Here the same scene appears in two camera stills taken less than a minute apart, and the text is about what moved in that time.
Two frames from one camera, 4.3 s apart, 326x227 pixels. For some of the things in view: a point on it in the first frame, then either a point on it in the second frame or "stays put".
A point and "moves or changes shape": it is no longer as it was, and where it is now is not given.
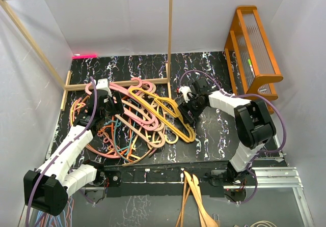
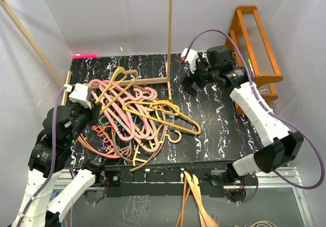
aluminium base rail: (273, 177) stays put
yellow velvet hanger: (166, 112) → (117, 77)
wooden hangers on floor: (205, 219) stays put
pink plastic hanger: (133, 103) moves or changes shape
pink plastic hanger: (128, 93) → (126, 109)
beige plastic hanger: (155, 141) → (160, 104)
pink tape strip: (84, 56) stays put
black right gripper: (184, 107) → (191, 77)
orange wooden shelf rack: (250, 61) stays put
